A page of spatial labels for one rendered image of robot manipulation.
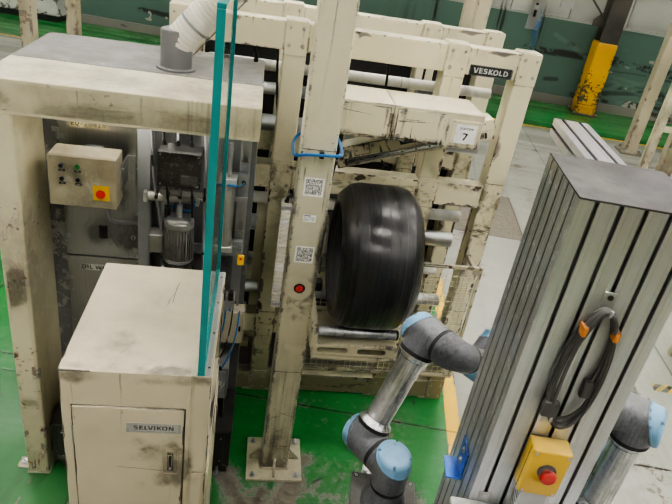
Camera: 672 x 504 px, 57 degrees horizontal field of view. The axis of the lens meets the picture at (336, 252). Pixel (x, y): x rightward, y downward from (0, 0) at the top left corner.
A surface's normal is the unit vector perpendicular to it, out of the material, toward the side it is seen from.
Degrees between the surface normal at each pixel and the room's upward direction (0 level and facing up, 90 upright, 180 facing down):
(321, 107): 90
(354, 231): 58
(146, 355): 0
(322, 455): 0
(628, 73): 90
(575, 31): 90
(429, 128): 90
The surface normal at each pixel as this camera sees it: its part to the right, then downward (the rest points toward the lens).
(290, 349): 0.09, 0.49
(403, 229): 0.17, -0.36
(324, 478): 0.15, -0.87
